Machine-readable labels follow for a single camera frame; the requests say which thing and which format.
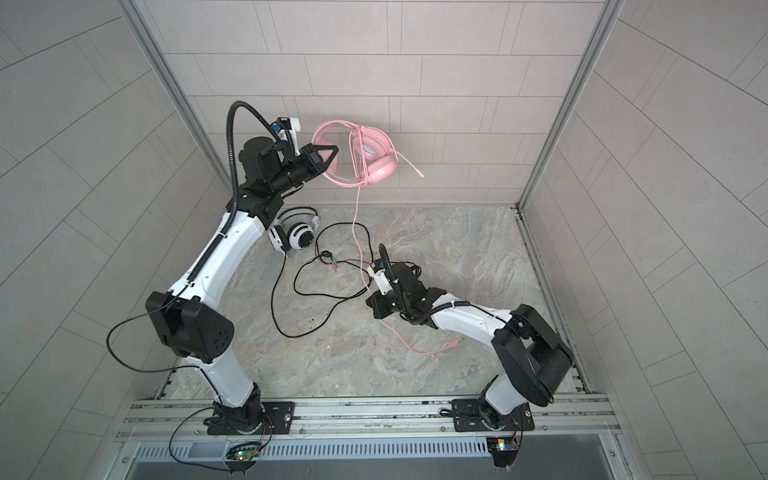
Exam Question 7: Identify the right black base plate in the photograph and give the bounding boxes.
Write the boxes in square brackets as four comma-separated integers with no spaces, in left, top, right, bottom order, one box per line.
[440,399,535,432]

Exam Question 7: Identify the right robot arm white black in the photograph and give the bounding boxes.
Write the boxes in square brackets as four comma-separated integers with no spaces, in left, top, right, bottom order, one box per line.
[366,259,573,430]

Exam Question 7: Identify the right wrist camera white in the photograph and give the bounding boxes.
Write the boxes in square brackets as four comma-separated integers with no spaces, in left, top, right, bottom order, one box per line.
[366,261,392,296]

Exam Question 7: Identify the circuit board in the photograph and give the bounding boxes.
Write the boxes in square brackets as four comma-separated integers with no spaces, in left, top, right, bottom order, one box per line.
[225,441,262,475]
[486,436,521,468]

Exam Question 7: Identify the left circuit board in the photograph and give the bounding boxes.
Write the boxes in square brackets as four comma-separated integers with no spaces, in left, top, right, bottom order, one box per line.
[225,441,262,475]

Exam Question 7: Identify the white black headphones with cable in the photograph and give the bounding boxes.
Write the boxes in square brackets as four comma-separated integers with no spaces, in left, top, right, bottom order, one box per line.
[266,206,374,339]

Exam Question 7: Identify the aluminium mounting rail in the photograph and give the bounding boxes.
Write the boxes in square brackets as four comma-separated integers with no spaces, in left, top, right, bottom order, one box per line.
[116,393,620,441]

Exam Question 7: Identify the pink headphones with cable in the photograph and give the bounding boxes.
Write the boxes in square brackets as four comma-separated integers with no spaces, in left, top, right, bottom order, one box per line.
[311,119,462,356]

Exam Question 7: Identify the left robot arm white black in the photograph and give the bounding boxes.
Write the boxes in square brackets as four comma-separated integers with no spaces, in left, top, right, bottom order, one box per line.
[145,100,338,435]

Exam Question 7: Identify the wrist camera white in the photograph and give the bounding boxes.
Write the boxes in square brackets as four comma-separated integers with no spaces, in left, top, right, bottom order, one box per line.
[271,117,302,140]
[366,261,392,296]

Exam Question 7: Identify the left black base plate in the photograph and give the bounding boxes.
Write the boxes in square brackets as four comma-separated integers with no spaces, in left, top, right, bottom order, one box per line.
[203,401,296,435]

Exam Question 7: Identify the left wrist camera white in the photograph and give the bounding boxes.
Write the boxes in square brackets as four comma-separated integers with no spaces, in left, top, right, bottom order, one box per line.
[271,117,302,140]

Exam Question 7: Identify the right circuit board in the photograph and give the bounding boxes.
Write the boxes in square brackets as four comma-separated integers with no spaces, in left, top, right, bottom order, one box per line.
[486,436,521,468]

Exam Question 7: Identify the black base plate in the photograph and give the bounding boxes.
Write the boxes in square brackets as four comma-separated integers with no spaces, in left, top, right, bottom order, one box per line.
[203,401,296,435]
[440,399,535,432]

